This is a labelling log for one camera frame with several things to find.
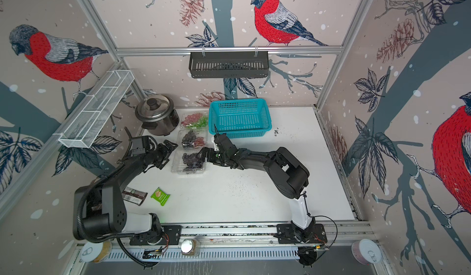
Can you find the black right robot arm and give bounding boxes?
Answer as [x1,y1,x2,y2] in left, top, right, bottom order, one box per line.
[197,133,315,240]

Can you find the red grape bunch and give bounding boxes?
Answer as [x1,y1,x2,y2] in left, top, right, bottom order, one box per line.
[182,113,203,127]
[193,137,206,147]

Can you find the teal plastic basket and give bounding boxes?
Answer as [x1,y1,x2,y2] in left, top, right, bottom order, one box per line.
[209,98,272,139]

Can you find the black hanging wire basket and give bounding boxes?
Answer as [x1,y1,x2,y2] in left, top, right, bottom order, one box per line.
[189,51,269,79]

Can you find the white wire shelf basket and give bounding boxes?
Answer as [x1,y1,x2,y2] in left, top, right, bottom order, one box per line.
[58,70,134,148]

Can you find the stainless steel rice cooker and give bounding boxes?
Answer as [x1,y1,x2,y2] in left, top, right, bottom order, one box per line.
[135,94,180,136]

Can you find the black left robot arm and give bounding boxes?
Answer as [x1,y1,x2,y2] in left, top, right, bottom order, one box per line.
[72,136,178,243]

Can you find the green grape bunch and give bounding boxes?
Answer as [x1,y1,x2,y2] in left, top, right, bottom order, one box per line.
[191,116,209,129]

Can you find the clear plastic clamshell container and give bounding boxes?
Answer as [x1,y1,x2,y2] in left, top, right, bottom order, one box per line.
[180,111,209,129]

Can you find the small silver round can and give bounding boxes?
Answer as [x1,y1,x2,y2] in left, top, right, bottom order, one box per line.
[180,239,197,256]

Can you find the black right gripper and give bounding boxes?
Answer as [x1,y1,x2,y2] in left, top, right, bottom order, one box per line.
[196,145,231,165]

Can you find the brown snack bar wrapper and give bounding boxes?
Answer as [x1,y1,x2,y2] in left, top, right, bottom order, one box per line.
[121,187,148,206]

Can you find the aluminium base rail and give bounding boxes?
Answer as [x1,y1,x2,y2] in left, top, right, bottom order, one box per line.
[104,220,378,263]

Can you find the dark purple grape bunch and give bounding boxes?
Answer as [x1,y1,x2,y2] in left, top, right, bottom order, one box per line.
[182,153,204,172]

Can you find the green snack packet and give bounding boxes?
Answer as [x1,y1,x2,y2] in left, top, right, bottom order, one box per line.
[151,187,170,206]

